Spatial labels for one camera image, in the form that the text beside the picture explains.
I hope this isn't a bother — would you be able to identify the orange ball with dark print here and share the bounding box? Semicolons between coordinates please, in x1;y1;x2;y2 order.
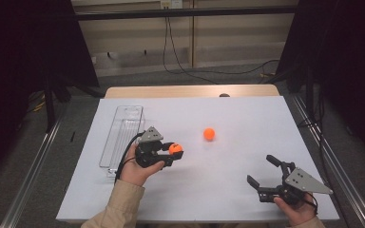
168;142;183;156

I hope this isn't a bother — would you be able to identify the black horizontal bar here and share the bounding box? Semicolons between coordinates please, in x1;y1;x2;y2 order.
74;5;298;22

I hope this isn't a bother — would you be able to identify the white wall socket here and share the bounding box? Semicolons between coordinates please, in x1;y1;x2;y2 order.
160;0;183;10

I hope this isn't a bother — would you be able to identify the black metal stand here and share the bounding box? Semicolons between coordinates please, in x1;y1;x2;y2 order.
42;75;74;134

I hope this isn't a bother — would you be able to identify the dark curtain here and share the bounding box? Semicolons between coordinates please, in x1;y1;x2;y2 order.
0;0;101;183
275;0;365;169

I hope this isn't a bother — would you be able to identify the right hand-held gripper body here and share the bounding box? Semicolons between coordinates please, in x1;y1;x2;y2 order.
258;161;335;205

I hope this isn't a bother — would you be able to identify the long black floor cable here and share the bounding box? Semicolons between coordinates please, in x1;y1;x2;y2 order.
162;17;280;76

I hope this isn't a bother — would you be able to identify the clear plastic tray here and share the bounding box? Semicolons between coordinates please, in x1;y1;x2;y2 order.
99;104;146;179

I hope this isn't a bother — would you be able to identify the person's left hand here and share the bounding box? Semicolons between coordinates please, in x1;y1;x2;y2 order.
119;143;165;188

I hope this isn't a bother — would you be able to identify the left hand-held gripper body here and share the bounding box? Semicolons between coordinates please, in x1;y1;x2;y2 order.
134;125;176;169

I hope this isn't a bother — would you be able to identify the short black floor cable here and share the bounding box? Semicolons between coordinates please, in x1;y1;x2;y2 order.
167;17;219;86

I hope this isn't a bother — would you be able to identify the right hand-held gripper black cable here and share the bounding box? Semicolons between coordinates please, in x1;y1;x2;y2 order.
303;191;319;217

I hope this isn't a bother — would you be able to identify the aluminium floor rail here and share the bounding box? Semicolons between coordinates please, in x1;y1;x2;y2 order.
0;104;67;228
292;94;365;228

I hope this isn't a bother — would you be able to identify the left hand-held gripper black cable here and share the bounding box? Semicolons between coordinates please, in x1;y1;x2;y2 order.
114;132;144;184

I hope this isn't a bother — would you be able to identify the person's right hand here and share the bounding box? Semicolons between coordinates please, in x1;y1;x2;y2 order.
273;193;318;226

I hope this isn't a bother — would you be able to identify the hand-held gripper black cable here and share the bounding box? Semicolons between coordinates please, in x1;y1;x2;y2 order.
114;132;144;184
303;191;319;217

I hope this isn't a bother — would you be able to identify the white board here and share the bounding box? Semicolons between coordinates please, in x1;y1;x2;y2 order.
55;95;340;222

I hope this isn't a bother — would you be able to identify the plain orange ball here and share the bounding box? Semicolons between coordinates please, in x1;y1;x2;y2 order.
202;126;217;142

